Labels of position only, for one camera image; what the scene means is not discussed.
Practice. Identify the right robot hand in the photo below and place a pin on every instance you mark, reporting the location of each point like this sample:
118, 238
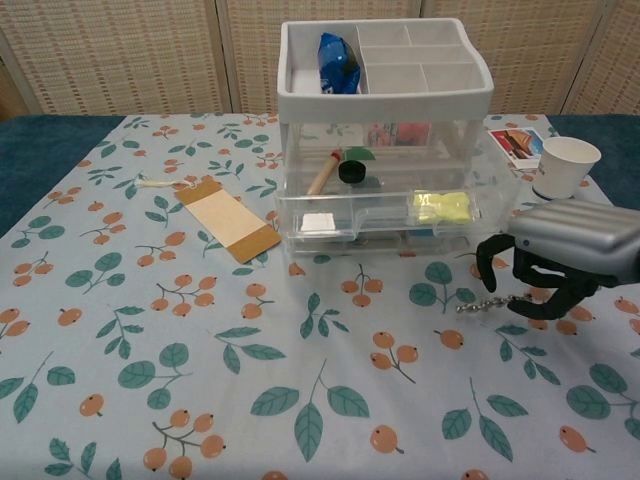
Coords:
575, 235

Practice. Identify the clear drawer holding yellow packet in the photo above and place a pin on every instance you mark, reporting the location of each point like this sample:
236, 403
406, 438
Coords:
380, 210

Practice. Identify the clear box with red pieces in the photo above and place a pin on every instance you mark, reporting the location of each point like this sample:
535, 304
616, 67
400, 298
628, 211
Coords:
410, 134

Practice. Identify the white paper cup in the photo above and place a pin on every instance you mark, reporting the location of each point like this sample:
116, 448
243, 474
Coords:
560, 172

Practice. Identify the colourful postcard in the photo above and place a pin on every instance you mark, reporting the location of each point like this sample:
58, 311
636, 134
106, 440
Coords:
510, 145

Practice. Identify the blue block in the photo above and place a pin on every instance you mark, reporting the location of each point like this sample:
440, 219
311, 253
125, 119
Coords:
421, 233

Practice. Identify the green semicircle piece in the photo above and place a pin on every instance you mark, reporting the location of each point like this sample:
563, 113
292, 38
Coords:
361, 154

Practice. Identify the black bottle cap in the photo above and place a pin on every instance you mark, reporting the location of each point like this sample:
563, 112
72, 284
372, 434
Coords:
352, 172

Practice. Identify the white paper square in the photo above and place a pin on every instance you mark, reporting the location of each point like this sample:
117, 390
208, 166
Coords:
318, 222

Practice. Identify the blue snack packet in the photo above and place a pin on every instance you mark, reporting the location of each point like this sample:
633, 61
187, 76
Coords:
337, 60

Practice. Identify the floral printed tablecloth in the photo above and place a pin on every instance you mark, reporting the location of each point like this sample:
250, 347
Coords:
250, 350

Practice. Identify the woven folding screen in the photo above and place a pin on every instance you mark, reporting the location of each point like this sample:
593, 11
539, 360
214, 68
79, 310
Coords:
125, 55

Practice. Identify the teal felt table cover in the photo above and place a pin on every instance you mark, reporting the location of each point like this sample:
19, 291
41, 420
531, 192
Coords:
30, 150

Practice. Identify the white plastic drawer organizer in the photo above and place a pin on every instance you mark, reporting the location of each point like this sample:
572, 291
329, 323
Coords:
380, 102

